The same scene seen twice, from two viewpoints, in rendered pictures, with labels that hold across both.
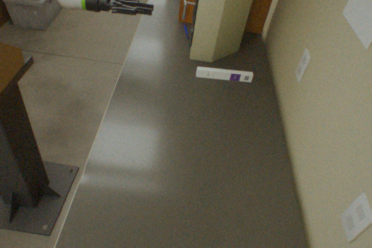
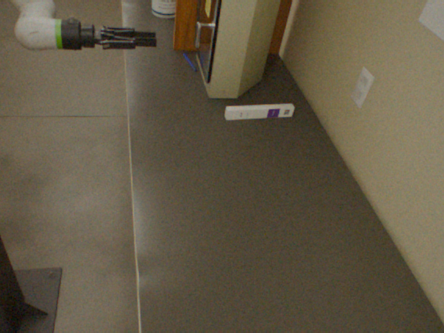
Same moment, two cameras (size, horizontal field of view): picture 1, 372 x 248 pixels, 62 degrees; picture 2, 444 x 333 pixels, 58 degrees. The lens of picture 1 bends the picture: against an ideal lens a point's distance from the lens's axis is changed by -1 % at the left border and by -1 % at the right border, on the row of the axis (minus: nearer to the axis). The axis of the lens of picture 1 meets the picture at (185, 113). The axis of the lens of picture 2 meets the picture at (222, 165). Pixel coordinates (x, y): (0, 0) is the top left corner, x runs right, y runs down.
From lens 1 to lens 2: 0.30 m
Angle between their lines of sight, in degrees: 12
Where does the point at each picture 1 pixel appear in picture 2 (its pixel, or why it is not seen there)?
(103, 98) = (66, 167)
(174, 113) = (220, 172)
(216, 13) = (242, 34)
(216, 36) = (241, 65)
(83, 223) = not seen: outside the picture
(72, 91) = (18, 164)
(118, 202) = (200, 302)
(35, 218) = not seen: outside the picture
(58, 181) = (37, 295)
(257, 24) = (273, 42)
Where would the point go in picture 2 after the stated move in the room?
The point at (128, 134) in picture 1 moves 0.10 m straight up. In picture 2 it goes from (174, 209) to (177, 184)
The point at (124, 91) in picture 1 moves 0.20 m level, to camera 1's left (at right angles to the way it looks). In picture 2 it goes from (145, 154) to (76, 153)
